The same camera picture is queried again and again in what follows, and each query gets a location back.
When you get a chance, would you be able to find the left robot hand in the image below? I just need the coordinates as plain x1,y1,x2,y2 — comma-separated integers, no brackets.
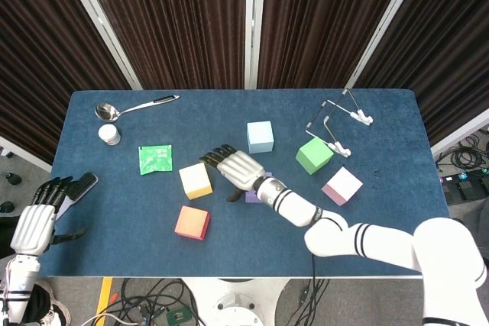
10,176,88,257

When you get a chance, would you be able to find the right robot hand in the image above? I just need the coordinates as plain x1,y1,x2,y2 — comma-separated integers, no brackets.
199,144,267,203

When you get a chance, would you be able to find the light blue cube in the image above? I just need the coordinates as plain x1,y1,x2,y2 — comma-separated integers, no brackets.
246,121,275,154

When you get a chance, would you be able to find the yellow cube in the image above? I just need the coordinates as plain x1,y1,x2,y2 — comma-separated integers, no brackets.
178,162,214,201

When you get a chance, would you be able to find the green cube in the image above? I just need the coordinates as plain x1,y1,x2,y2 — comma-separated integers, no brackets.
295,137,335,176

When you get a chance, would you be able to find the pink cube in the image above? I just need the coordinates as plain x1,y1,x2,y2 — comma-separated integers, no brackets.
321,166,364,207

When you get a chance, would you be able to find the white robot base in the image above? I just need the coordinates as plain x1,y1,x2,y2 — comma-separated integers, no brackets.
183,278,287,326

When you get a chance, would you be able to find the purple cube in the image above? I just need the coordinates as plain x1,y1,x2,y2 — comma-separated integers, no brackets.
244,171,274,204

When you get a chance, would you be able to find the red cube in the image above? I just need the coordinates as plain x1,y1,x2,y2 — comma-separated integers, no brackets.
174,205,212,241

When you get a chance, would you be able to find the black hair brush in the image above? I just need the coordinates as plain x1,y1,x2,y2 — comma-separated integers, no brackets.
57,172,99,216

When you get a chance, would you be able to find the green foil packet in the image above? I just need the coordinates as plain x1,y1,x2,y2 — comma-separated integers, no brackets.
138,144,173,176

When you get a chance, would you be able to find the blue table mat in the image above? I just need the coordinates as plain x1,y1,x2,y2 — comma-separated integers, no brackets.
41,89,450,278

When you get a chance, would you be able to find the white sneaker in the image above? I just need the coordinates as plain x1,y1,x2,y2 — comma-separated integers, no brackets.
37,290,73,326

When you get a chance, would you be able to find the yellow floor tape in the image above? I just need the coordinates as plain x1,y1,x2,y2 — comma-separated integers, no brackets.
96,277,115,318

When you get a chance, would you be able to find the small white jar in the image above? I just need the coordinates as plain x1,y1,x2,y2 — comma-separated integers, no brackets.
98,124,121,147

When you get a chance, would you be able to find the metal ladle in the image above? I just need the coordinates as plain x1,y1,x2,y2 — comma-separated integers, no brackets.
94,94,181,122

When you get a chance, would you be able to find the brown curtain panel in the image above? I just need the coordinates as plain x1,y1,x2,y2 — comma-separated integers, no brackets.
0,0,133,165
355,0,489,146
78,0,248,90
256,0,413,89

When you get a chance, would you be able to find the green electronics box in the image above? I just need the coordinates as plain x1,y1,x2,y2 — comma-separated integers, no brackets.
166,307,191,326

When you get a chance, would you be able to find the white partition post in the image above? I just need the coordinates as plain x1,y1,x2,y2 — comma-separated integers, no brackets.
244,0,267,89
57,0,143,90
345,0,428,89
430,108,489,157
0,135,53,173

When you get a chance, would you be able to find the white floor cable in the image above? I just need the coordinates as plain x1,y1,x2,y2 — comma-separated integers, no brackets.
79,313,127,326

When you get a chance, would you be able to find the black floor cable bundle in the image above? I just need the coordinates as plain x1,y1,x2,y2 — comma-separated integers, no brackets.
293,278,332,326
110,278,199,326
435,133,489,174

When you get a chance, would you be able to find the folding wire stand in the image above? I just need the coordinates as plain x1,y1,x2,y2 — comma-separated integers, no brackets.
305,88,374,158

